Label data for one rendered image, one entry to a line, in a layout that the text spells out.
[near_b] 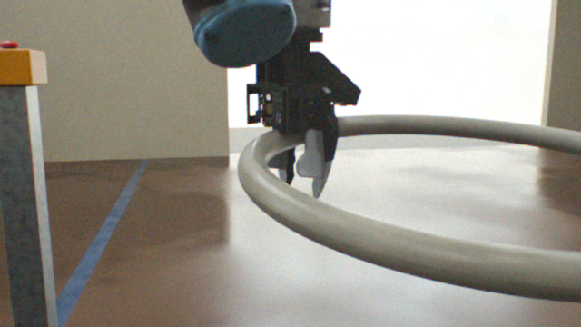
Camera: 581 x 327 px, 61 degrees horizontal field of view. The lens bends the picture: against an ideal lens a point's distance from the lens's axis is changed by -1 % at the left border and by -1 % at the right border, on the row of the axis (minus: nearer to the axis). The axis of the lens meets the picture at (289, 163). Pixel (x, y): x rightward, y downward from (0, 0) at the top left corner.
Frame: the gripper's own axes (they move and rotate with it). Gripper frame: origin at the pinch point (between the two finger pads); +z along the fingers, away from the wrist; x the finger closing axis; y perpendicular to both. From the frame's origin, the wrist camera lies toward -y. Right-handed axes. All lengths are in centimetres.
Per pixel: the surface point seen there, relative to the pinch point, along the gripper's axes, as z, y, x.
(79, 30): -20, -225, -529
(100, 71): 26, -238, -514
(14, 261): 33, 13, -79
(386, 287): 101, -145, -70
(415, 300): 99, -141, -53
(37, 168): 11, 5, -78
